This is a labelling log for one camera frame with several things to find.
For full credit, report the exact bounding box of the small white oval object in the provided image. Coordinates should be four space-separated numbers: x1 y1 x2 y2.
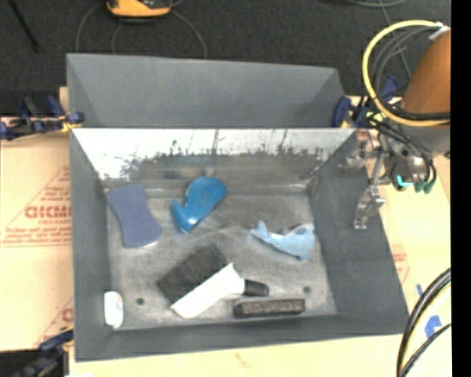
103 290 125 328

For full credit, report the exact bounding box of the black brush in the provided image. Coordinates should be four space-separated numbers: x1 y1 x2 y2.
156 243 229 302

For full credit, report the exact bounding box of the white tube with black cap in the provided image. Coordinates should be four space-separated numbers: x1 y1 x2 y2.
170 262 269 319

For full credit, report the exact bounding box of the blue toy whale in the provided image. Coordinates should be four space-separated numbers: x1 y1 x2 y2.
169 175 228 234

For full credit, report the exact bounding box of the blue-purple sponge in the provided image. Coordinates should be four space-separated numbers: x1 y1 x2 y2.
107 183 163 249

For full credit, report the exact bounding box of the light blue cloth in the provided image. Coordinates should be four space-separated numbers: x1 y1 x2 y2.
248 220 316 262

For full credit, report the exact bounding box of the brown cardboard board red print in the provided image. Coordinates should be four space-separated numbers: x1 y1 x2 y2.
0 116 76 353

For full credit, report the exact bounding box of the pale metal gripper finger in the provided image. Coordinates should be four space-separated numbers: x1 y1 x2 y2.
352 184 387 230
338 141 370 174

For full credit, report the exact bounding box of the grey metal bin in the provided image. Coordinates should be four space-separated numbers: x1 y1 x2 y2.
65 53 411 363

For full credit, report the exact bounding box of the dark green flat block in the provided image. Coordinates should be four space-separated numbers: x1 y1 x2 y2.
232 297 307 319

